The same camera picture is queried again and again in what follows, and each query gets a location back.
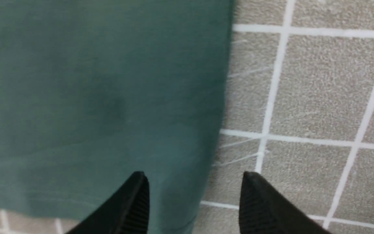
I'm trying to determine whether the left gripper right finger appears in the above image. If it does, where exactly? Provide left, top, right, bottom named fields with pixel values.
left=238, top=171, right=328, bottom=234

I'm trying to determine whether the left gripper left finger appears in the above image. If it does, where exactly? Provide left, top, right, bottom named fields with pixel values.
left=67, top=171, right=150, bottom=234

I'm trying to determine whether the green long-sleeve top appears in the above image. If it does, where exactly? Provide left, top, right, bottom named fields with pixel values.
left=0, top=0, right=235, bottom=234

